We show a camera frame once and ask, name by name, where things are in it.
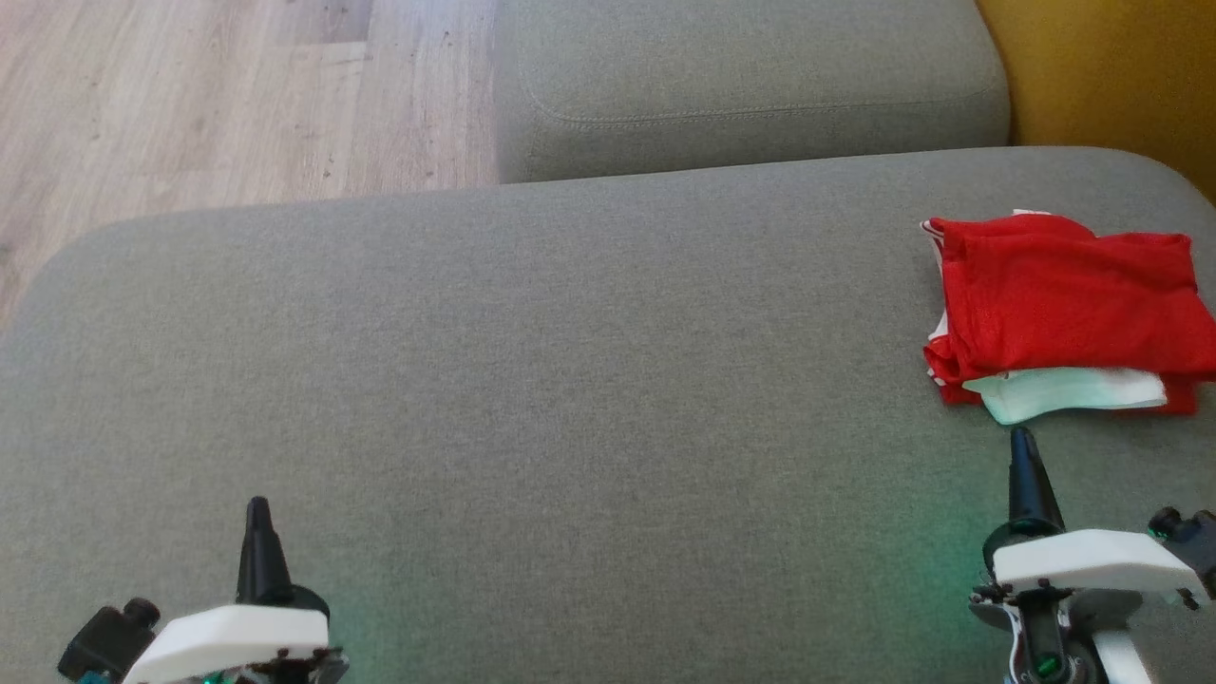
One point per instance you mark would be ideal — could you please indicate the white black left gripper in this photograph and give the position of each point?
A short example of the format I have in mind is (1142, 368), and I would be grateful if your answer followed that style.
(237, 636)

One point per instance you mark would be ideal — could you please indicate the red shorts with white stripes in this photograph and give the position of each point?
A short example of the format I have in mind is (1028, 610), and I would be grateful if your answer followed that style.
(1181, 399)

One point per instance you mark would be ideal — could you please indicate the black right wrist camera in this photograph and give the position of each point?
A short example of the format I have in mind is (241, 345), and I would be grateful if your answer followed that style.
(1192, 537)

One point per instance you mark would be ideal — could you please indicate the red jersey with white sleeves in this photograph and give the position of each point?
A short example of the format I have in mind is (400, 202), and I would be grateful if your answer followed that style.
(1064, 294)

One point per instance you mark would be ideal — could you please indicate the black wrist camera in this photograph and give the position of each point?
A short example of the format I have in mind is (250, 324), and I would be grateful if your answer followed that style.
(104, 641)
(1192, 537)

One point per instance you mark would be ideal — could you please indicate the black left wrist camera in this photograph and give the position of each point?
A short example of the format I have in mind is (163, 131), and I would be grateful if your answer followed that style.
(104, 641)

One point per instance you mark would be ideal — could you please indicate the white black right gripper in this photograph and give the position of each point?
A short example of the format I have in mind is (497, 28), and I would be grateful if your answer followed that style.
(1092, 560)

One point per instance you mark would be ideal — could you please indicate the yellow sofa back cushion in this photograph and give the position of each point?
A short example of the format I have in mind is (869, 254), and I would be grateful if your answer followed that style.
(1111, 76)

